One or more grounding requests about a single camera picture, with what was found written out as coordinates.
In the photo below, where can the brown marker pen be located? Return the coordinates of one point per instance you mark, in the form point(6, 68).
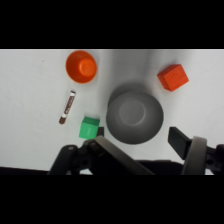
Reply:
point(67, 107)

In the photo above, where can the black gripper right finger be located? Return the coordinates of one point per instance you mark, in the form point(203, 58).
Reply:
point(195, 156)

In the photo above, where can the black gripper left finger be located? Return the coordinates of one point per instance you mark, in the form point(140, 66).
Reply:
point(110, 155)

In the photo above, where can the green cube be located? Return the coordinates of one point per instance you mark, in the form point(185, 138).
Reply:
point(88, 128)

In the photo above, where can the orange plastic cup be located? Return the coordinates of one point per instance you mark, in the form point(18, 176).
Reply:
point(81, 66)

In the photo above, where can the red cube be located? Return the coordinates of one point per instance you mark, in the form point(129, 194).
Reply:
point(173, 77)

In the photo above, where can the grey metal bowl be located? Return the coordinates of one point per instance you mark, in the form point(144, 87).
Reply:
point(134, 117)

